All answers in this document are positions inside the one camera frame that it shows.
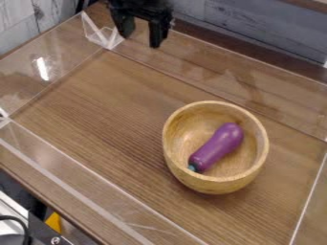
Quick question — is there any purple toy eggplant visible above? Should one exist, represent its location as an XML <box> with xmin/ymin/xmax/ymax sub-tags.
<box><xmin>188</xmin><ymin>122</ymin><xmax>244</xmax><ymax>173</ymax></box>

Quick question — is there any clear acrylic corner bracket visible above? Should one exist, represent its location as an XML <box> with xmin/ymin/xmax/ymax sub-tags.
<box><xmin>80</xmin><ymin>12</ymin><xmax>125</xmax><ymax>50</ymax></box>

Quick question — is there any yellow black device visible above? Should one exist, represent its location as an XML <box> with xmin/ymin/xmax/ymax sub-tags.
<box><xmin>26</xmin><ymin>212</ymin><xmax>76</xmax><ymax>245</ymax></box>

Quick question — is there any black cable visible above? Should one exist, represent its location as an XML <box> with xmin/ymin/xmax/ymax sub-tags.
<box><xmin>0</xmin><ymin>215</ymin><xmax>30</xmax><ymax>245</ymax></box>

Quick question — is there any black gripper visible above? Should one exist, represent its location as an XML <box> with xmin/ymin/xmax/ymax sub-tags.
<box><xmin>106</xmin><ymin>0</ymin><xmax>172</xmax><ymax>48</ymax></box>

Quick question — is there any clear acrylic tray wall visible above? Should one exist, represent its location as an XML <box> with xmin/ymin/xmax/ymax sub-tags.
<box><xmin>0</xmin><ymin>17</ymin><xmax>327</xmax><ymax>245</ymax></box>

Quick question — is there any brown wooden bowl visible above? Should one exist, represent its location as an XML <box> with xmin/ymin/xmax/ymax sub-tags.
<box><xmin>163</xmin><ymin>100</ymin><xmax>269</xmax><ymax>194</ymax></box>

